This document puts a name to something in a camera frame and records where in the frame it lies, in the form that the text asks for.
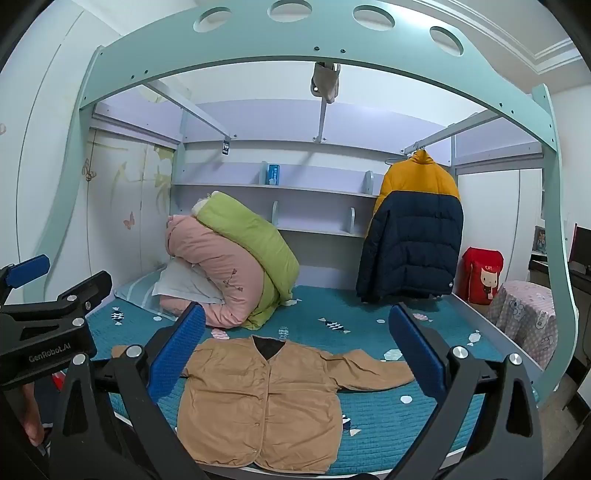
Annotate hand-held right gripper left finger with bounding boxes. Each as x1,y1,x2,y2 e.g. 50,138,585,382
48,302,207,480

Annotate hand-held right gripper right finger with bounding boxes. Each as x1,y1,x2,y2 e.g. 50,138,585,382
388,302,541,480

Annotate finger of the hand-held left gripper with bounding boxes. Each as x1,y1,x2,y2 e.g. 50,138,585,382
0,271,113,328
0,255,51,305

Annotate tan quilted jacket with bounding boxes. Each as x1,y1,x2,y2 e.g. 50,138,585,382
175,335,415,474

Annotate person's left hand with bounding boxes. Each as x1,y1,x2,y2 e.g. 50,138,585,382
21,383,48,446

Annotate blue striped pillow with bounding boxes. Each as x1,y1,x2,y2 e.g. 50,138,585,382
113,270,178,321

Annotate white pillow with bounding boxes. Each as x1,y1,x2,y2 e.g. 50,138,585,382
151,257,227,306

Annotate pink quilt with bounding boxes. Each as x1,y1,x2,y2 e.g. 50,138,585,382
165,215,266,329

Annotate teal candy print mattress cover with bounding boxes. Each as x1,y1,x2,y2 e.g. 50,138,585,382
85,284,504,476

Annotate red cartoon print bag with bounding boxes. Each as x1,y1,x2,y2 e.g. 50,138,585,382
462,247,505,305

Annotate yellow and navy puffer jacket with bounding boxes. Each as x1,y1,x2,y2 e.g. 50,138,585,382
355,148,464,304

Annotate cartoon print covered stool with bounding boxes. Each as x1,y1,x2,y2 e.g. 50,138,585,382
487,281,554,367

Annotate green quilt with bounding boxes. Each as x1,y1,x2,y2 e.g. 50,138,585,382
191,191,301,330

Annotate grey hanging cloth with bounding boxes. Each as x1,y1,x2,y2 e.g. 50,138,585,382
310,62,341,103

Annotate lavender wall shelf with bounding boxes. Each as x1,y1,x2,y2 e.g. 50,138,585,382
171,138,455,238

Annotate metal clothes rail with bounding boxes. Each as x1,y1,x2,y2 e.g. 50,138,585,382
402,113,485,155

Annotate teal loft bed frame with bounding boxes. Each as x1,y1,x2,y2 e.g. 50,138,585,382
76,0,580,416

